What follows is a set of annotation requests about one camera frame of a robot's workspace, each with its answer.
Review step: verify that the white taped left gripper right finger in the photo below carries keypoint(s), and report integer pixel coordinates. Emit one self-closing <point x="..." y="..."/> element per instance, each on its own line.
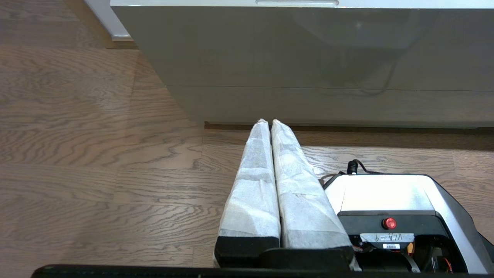
<point x="301" y="193"/>

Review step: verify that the red emergency stop button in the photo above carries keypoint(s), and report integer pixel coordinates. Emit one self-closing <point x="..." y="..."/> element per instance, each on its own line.
<point x="389" y="223"/>

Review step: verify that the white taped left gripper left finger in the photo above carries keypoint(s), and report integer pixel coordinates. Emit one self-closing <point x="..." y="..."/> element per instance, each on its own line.
<point x="252" y="193"/>

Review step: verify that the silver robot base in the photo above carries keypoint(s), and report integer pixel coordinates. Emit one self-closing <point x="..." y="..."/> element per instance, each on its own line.
<point x="386" y="193"/>

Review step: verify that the glossy white drawer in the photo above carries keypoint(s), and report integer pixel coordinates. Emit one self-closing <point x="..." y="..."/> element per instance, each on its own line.
<point x="308" y="46"/>

